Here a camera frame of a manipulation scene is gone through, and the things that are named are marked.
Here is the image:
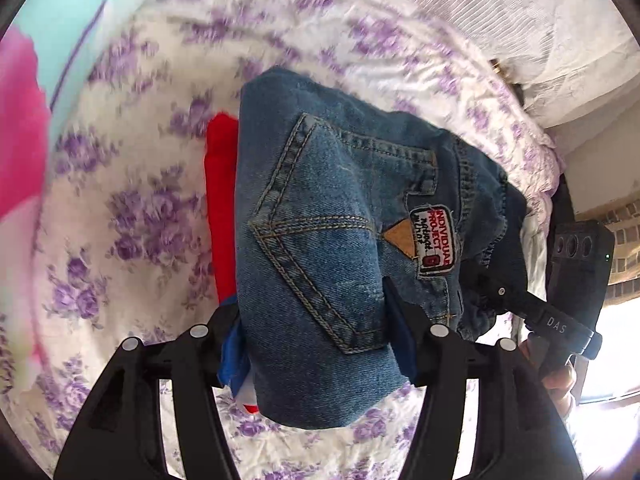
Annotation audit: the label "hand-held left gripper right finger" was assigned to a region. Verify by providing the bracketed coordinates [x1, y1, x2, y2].
[381, 276, 583, 480]

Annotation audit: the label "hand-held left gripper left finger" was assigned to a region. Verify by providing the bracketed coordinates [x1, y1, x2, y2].
[60, 305, 252, 480]

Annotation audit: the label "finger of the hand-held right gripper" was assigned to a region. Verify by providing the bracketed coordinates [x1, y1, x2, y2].
[475, 265, 533, 316]

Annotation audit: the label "blue denim jeans pants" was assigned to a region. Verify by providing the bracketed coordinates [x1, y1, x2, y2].
[235, 67, 531, 431]

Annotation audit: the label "person's right hand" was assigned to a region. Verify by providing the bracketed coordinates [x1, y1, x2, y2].
[520, 337, 577, 418]

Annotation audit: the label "red white blue folded garment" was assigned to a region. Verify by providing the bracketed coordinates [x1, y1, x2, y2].
[202, 112, 263, 417]

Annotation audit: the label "purple floral bedsheet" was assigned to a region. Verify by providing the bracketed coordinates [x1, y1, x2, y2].
[0, 0, 566, 480]

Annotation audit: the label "turquoise pink floral folded quilt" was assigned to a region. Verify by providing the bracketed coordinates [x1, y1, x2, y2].
[0, 0, 176, 226]

